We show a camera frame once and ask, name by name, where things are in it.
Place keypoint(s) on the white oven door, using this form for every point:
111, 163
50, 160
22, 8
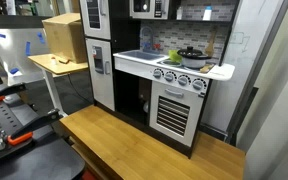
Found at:
194, 110

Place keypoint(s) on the green bowl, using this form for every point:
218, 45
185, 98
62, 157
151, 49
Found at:
174, 56

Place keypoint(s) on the grey stove knob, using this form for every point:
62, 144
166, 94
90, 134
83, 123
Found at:
198, 85
184, 80
170, 77
157, 73

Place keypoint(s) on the small white jar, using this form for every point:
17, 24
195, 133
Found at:
53, 61

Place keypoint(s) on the light wooden side table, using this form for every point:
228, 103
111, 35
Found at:
60, 67

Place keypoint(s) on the cardboard box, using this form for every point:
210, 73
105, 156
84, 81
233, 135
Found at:
64, 36

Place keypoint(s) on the white lower fridge door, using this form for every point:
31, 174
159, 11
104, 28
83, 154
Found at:
104, 90

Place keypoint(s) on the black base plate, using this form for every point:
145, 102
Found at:
44, 160

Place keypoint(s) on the plain white bottle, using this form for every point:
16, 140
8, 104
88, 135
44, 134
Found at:
179, 13

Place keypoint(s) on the leaning whiteboard panel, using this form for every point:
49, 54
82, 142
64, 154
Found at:
14, 50

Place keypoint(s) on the large wall whiteboard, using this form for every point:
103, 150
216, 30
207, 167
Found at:
247, 50

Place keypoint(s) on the white bottle blue cap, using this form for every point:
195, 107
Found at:
207, 14

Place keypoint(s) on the grey toy faucet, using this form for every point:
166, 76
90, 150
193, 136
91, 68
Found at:
141, 35

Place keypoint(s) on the red faucet knob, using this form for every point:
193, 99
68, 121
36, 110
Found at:
157, 46

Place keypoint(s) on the white upper fridge door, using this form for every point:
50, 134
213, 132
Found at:
99, 31

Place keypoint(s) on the grey toy sink basin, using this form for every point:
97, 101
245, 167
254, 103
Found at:
140, 55

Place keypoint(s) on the white fridge door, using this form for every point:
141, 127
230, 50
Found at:
99, 31
104, 90

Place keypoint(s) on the wooden spatula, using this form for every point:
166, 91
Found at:
211, 46

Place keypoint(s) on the small wooden utensil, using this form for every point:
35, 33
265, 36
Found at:
206, 68

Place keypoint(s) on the toy microwave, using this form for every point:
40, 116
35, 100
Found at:
149, 8

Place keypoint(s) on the round stove burner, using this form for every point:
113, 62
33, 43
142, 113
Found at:
169, 62

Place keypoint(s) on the wooden bench table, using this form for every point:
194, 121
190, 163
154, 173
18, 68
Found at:
134, 150

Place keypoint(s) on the toy kitchen play set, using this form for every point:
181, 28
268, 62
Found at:
127, 36

